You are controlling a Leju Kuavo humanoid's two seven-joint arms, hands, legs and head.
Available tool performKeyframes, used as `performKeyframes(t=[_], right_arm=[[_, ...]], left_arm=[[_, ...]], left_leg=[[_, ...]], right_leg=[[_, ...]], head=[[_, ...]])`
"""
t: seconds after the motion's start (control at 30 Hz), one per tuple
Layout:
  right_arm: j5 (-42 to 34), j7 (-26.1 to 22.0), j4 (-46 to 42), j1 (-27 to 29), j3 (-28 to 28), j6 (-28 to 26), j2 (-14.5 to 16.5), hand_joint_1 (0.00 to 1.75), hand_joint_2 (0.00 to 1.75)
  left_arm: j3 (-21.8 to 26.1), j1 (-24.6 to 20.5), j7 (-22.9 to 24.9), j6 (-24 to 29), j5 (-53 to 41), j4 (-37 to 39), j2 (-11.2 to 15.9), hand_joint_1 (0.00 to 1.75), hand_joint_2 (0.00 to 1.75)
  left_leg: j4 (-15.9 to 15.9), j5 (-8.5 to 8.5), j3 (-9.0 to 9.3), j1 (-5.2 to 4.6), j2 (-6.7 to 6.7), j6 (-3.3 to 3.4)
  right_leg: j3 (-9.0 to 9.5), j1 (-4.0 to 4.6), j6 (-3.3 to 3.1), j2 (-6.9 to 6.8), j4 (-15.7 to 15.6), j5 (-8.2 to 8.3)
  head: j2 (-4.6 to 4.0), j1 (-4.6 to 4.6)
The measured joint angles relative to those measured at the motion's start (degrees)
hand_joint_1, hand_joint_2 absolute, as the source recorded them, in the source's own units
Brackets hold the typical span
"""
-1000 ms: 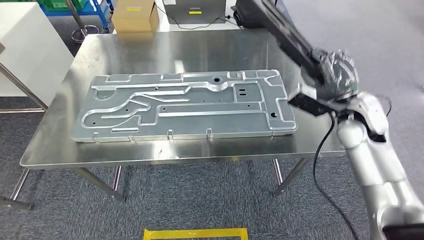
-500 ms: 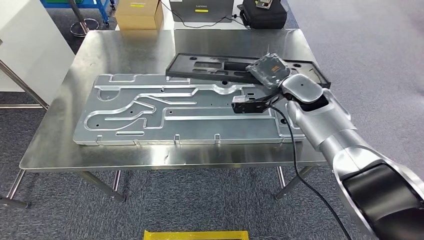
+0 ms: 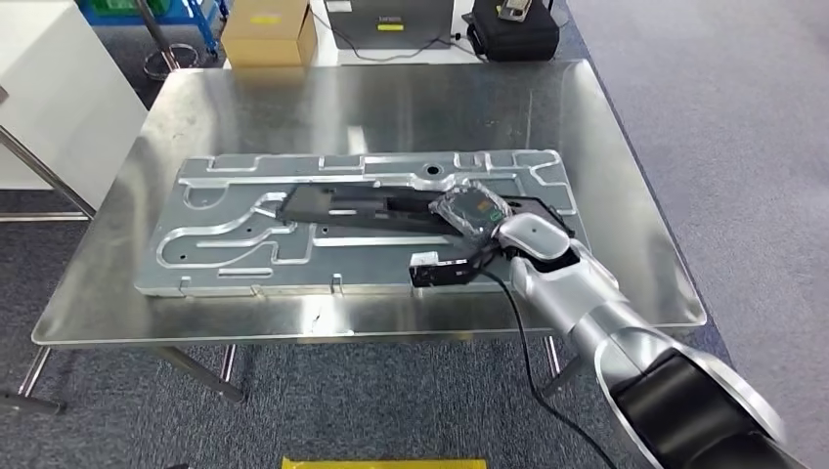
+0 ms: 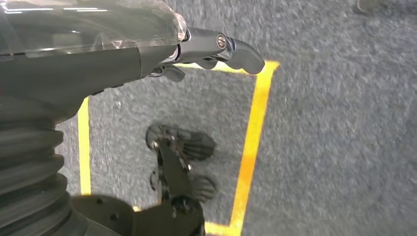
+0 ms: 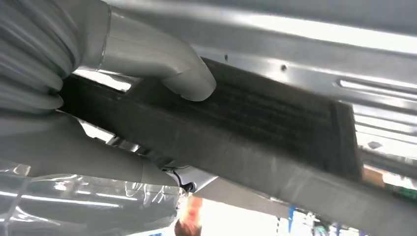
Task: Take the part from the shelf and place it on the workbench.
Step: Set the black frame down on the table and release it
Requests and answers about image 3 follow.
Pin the black plastic plate bracket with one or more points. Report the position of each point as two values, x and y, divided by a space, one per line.
311 207

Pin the aluminium fixture plate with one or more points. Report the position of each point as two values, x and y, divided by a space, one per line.
362 265

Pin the small handheld device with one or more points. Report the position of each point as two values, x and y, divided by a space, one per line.
515 8

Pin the dark grey equipment case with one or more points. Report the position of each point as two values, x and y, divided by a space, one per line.
421 26

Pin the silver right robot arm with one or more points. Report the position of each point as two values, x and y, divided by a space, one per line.
583 304

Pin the black bag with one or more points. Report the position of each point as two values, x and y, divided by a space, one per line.
518 39

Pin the green plastic crate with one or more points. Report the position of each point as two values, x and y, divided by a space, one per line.
129 5

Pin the steel workbench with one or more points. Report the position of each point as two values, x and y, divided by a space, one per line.
201 375

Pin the chrome stanchion post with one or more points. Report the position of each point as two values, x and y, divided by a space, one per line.
155 29

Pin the cardboard box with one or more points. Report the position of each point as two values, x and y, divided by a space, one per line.
265 39

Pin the white table with steel legs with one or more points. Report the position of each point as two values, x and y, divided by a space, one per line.
58 97

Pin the blue rack with green crate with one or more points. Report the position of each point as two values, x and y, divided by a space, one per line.
188 16

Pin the yellow floor tape square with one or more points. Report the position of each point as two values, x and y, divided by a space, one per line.
388 463

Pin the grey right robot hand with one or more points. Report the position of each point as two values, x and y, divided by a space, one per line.
473 210

